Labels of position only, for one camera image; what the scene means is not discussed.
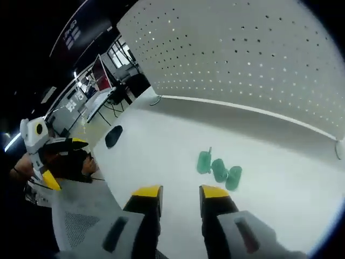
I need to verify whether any black computer tower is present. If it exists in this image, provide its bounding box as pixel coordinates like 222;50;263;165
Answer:
126;78;151;98

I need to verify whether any white perforated mounting plate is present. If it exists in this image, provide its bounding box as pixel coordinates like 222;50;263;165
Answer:
116;0;345;160

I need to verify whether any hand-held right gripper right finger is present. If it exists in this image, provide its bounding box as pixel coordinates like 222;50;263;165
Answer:
198;185;287;259

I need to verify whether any black computer mouse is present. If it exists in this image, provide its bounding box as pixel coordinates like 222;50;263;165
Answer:
105;125;123;149

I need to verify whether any person's left hand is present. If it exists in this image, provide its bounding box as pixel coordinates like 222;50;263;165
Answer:
43;147;98;183

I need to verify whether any large black wall screen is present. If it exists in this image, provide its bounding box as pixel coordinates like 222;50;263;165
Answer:
49;0;113;58

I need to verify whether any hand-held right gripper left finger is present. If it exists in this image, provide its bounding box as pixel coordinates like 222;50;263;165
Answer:
77;184;164;259

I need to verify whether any white laptop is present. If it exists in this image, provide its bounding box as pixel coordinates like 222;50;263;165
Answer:
85;53;117;124

